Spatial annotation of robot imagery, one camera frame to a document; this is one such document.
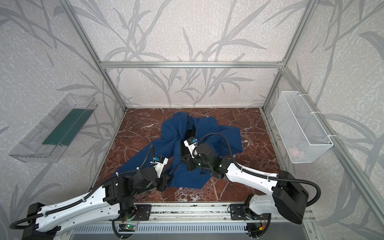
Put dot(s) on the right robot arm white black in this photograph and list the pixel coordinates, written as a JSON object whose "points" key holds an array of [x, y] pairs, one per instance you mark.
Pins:
{"points": [[283, 193]]}

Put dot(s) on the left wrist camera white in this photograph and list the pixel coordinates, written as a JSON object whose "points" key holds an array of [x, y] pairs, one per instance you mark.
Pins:
{"points": [[158, 164]]}

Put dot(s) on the clear plastic wall tray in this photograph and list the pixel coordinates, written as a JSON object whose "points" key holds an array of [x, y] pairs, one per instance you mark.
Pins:
{"points": [[48, 141]]}

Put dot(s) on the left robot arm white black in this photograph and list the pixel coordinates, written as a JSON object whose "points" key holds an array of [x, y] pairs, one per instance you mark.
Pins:
{"points": [[111, 200]]}

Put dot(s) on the aluminium frame corner post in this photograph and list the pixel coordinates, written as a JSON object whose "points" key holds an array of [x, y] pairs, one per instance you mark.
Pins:
{"points": [[307, 15], [70, 12]]}

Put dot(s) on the aluminium frame corner post right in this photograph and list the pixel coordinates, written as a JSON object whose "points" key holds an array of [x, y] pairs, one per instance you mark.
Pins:
{"points": [[307, 15]]}

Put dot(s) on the white wire mesh basket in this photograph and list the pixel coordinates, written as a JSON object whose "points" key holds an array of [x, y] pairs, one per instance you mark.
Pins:
{"points": [[299, 127]]}

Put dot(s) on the right base wiring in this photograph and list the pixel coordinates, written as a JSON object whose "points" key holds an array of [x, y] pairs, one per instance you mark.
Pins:
{"points": [[256, 228]]}

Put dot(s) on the aluminium frame horizontal bar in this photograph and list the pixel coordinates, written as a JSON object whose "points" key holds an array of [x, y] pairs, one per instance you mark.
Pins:
{"points": [[157, 65]]}

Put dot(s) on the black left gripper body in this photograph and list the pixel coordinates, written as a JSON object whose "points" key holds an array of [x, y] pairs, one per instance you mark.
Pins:
{"points": [[165, 181]]}

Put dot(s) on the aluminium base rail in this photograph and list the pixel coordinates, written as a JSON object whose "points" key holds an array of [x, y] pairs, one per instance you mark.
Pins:
{"points": [[216, 211]]}

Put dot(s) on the pink object in basket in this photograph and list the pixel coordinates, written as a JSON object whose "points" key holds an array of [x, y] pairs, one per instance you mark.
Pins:
{"points": [[295, 153]]}

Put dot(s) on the aluminium frame corner post left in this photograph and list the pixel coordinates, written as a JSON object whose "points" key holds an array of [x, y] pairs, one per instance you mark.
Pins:
{"points": [[70, 12]]}

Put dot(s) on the green circuit board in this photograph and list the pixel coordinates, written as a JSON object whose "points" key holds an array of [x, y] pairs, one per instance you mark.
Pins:
{"points": [[125, 227]]}

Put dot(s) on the blue zip jacket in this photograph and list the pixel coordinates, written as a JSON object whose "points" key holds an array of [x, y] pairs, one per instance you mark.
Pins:
{"points": [[173, 134]]}

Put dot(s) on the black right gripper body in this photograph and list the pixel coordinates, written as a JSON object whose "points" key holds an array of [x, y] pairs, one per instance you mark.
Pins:
{"points": [[188, 160]]}

